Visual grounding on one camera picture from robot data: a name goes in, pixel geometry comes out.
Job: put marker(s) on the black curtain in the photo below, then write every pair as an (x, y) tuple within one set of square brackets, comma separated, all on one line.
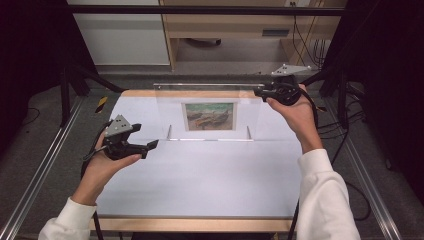
[(390, 83), (30, 66)]

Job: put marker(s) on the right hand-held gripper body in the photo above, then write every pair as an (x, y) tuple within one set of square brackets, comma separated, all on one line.
[(285, 93)]

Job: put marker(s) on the aluminium rail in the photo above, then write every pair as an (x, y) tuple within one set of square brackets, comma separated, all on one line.
[(366, 180), (40, 180)]

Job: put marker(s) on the black metal stand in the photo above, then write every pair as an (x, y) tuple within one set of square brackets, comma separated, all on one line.
[(341, 96), (66, 96)]

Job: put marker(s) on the painting print card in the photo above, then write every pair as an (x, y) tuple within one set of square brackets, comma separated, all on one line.
[(210, 116)]

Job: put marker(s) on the person's right hand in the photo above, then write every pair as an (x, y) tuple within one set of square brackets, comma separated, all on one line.
[(301, 123)]

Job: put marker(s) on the wooden desk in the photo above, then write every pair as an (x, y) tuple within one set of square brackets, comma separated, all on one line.
[(226, 25)]

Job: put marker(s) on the white cabinet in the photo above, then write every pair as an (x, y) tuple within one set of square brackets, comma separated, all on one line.
[(123, 40)]

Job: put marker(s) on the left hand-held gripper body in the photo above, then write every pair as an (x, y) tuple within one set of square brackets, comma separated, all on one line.
[(121, 148)]

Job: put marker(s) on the clear acrylic picture frame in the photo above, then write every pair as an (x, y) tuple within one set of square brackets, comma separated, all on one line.
[(166, 110)]

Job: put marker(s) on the black horizontal bar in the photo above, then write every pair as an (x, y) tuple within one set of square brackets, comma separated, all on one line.
[(200, 10)]

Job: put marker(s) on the person's left hand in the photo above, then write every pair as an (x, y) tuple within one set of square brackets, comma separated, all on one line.
[(96, 173)]

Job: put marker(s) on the yellow and black tape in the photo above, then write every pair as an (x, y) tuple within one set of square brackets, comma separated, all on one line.
[(101, 104)]

